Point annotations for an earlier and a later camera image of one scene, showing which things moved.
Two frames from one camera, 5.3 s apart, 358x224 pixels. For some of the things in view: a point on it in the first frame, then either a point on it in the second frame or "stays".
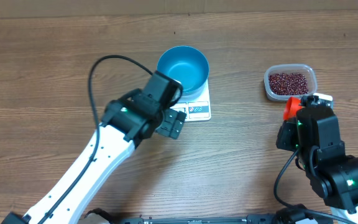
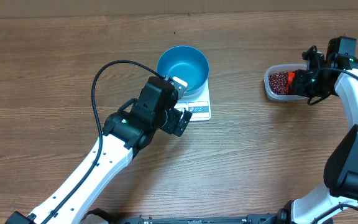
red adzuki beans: (288, 84) stays
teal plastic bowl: (186, 65) stays
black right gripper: (288, 133) → (300, 89)
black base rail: (252, 218) stays
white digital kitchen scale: (196, 107) stays
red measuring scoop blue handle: (293, 106) → (291, 75)
